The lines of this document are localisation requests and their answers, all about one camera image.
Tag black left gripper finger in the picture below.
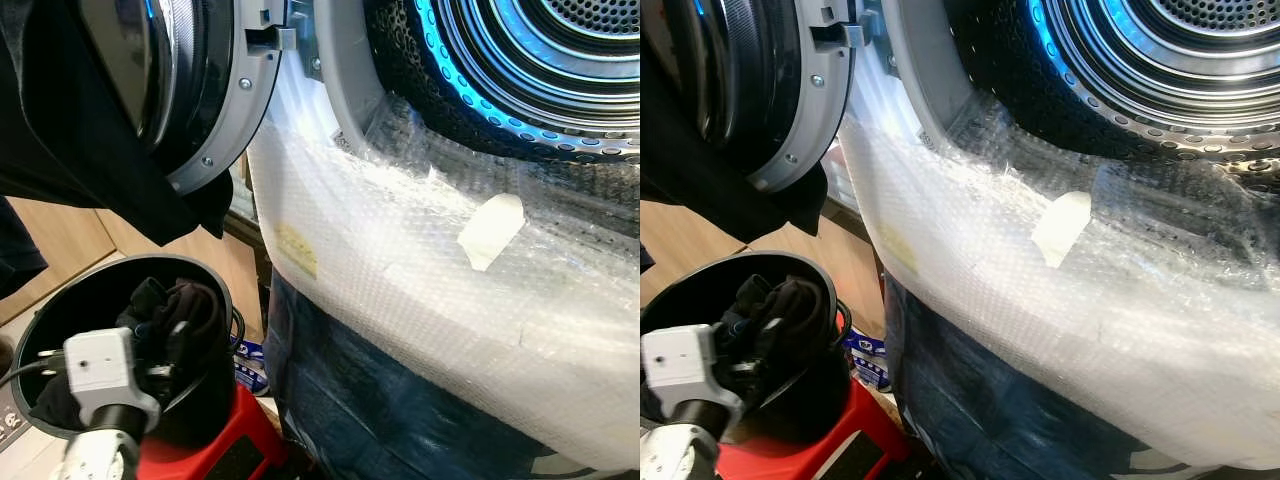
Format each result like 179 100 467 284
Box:
166 312 205 367
768 312 805 367
126 278 171 343
736 274 779 339

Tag dark clothes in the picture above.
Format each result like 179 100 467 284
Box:
115 278 228 403
735 275 840 403

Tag white front-loading washing machine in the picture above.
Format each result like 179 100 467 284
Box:
838 0 1280 480
245 0 641 480

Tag round black plastic bucket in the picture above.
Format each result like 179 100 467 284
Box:
640 250 850 447
10 253 239 447

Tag blue and white packet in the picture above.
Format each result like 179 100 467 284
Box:
845 328 894 394
234 338 272 397

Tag black garment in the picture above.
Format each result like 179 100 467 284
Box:
0 0 235 247
640 0 830 245

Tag dark blue protective film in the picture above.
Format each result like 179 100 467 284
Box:
264 270 563 480
884 274 1193 480

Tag round grey washer door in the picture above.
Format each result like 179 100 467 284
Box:
75 0 301 197
690 0 881 195

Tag clear bubble wrap sheet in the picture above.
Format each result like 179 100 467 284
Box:
838 60 1280 473
247 60 641 473

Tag beige masking tape piece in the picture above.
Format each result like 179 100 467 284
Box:
457 193 527 273
1030 190 1093 269

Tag grey rubber door gasket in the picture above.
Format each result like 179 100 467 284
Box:
314 0 403 153
882 0 979 153

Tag grey washer door hinge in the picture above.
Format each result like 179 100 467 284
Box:
244 0 303 53
808 0 873 53

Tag perforated steel washer drum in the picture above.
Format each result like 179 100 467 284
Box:
365 0 641 167
945 0 1280 193

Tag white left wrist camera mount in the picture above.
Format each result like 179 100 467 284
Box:
62 328 162 433
642 325 747 427

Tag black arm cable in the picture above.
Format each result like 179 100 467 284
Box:
0 348 71 389

